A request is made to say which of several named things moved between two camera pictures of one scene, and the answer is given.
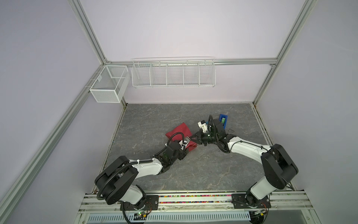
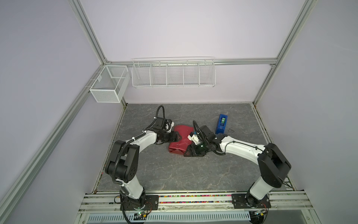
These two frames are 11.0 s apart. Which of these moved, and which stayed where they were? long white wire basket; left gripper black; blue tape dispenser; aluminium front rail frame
Moved: left gripper black
Stayed: aluminium front rail frame; blue tape dispenser; long white wire basket
